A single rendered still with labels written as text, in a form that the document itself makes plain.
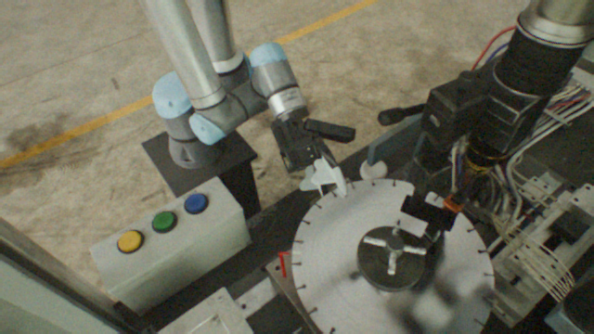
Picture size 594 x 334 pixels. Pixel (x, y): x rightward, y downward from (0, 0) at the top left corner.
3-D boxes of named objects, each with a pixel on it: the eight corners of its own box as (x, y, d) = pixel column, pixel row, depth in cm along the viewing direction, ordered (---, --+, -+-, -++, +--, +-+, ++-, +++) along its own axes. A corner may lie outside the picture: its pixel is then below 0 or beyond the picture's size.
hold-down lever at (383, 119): (408, 156, 43) (414, 140, 41) (372, 127, 46) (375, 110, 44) (452, 126, 46) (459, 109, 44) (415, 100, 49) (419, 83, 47)
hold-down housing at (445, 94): (419, 202, 53) (464, 96, 37) (399, 179, 56) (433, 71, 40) (448, 187, 55) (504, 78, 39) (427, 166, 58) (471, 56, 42)
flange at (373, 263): (343, 249, 62) (344, 242, 60) (393, 217, 66) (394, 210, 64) (386, 303, 56) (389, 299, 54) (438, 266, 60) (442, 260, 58)
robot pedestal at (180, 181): (180, 250, 167) (106, 139, 108) (253, 204, 181) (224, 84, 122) (223, 322, 147) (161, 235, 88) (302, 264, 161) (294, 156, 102)
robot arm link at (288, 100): (296, 96, 82) (303, 83, 74) (304, 114, 81) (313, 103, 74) (265, 107, 80) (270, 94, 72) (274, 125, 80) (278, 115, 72)
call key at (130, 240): (126, 257, 69) (122, 253, 68) (119, 242, 71) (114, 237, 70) (147, 246, 71) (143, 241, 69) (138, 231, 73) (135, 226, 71)
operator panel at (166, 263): (139, 317, 76) (107, 292, 64) (121, 276, 82) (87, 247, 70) (252, 242, 86) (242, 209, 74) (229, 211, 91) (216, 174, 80)
